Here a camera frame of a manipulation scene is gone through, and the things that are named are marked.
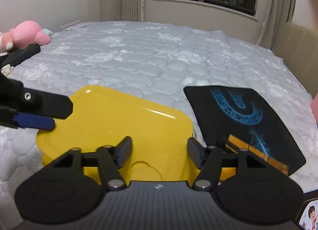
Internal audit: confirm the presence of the pink plush toy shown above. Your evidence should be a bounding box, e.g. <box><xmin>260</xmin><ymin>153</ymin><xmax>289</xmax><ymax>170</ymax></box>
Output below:
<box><xmin>1</xmin><ymin>20</ymin><xmax>51</xmax><ymax>52</ymax></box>

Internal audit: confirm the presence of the yellow container lid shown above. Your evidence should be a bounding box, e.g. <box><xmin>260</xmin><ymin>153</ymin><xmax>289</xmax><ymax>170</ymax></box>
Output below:
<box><xmin>36</xmin><ymin>85</ymin><xmax>199</xmax><ymax>183</ymax></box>

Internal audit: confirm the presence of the beige headboard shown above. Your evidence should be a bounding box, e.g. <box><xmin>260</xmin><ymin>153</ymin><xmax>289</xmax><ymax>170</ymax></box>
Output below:
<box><xmin>271</xmin><ymin>22</ymin><xmax>318</xmax><ymax>98</ymax></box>

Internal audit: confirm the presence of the pink paper bag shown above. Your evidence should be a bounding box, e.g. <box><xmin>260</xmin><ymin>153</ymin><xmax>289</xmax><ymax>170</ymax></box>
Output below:
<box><xmin>310</xmin><ymin>94</ymin><xmax>318</xmax><ymax>124</ymax></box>

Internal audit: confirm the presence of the black blue mouse pad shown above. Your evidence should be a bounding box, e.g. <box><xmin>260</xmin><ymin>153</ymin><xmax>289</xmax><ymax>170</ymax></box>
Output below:
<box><xmin>184</xmin><ymin>85</ymin><xmax>306</xmax><ymax>175</ymax></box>

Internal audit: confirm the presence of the grey quilted mattress cover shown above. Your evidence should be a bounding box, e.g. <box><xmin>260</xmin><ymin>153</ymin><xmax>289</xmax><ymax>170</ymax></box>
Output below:
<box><xmin>1</xmin><ymin>21</ymin><xmax>317</xmax><ymax>229</ymax></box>

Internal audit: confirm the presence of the black plush toy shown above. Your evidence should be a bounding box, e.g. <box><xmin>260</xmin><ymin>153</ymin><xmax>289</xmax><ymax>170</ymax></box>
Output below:
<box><xmin>1</xmin><ymin>43</ymin><xmax>41</xmax><ymax>69</ymax></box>

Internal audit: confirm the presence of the blue floral tin case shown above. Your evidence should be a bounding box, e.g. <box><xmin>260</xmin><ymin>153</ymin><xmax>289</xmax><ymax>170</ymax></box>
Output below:
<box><xmin>298</xmin><ymin>199</ymin><xmax>318</xmax><ymax>230</ymax></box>

